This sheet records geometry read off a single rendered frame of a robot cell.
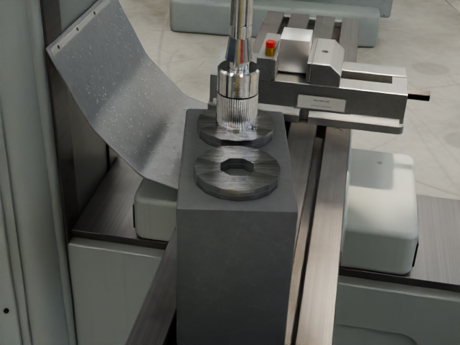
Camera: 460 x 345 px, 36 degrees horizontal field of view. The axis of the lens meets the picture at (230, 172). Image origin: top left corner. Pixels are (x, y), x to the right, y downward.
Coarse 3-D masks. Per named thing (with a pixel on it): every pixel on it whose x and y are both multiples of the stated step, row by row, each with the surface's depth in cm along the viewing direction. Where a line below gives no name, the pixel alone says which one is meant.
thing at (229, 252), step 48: (192, 144) 80; (240, 144) 79; (192, 192) 72; (240, 192) 70; (288, 192) 72; (192, 240) 71; (240, 240) 71; (288, 240) 71; (192, 288) 74; (240, 288) 74; (288, 288) 75; (192, 336) 78; (240, 336) 78
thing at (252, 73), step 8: (224, 64) 79; (256, 64) 79; (224, 72) 77; (232, 72) 77; (240, 72) 77; (248, 72) 77; (256, 72) 78; (224, 80) 78; (232, 80) 77; (240, 80) 77; (248, 80) 77
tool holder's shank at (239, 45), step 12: (240, 0) 73; (252, 0) 74; (240, 12) 74; (252, 12) 75; (240, 24) 75; (240, 36) 75; (228, 48) 77; (240, 48) 76; (252, 48) 77; (228, 60) 77; (240, 60) 76; (252, 60) 77
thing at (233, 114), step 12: (228, 84) 77; (240, 84) 77; (252, 84) 78; (228, 96) 78; (240, 96) 78; (252, 96) 78; (216, 108) 81; (228, 108) 79; (240, 108) 79; (252, 108) 79; (216, 120) 82; (228, 120) 80; (240, 120) 79; (252, 120) 80
